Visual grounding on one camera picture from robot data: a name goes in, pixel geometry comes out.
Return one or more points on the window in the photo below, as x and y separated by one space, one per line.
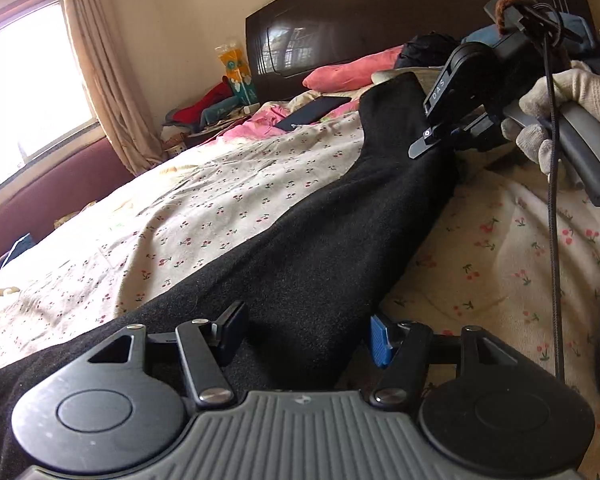
30 90

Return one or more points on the maroon window bench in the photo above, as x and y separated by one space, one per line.
55 195

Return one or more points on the black pants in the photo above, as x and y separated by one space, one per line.
305 240

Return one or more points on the cherry print bed sheet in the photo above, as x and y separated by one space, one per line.
205 195

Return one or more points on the dark wooden headboard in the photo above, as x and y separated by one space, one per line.
330 25

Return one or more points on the beige curtain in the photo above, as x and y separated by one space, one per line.
107 60

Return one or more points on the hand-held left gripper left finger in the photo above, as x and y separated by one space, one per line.
231 331

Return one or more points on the red cloth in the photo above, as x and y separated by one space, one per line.
205 107

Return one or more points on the pink pillow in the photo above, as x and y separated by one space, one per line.
345 67

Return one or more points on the blue cloth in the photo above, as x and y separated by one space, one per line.
480 35

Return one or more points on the yellow printed bag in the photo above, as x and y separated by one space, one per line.
237 72

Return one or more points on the black bag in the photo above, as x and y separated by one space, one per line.
427 47

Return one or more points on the pink printed blanket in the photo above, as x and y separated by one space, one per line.
260 120

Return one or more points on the person's right hand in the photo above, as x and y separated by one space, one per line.
587 85

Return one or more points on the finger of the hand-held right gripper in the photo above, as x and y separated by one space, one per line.
424 141

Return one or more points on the blue item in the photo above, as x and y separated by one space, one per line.
20 250

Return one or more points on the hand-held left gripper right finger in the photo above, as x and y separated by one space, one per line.
381 341

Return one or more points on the black tablet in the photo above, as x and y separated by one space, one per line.
312 110

